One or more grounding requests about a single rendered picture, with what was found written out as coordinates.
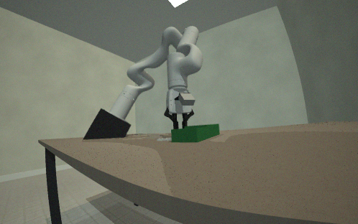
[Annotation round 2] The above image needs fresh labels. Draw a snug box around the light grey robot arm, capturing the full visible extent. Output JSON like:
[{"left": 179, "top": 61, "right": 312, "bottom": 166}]
[{"left": 107, "top": 26, "right": 203, "bottom": 121}]

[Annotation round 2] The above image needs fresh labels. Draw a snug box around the green bin with label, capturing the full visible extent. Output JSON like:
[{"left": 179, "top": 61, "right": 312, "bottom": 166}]
[{"left": 171, "top": 124, "right": 220, "bottom": 143}]

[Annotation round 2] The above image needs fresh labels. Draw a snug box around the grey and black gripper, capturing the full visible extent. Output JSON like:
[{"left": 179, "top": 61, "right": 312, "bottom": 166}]
[{"left": 164, "top": 87, "right": 194, "bottom": 129}]

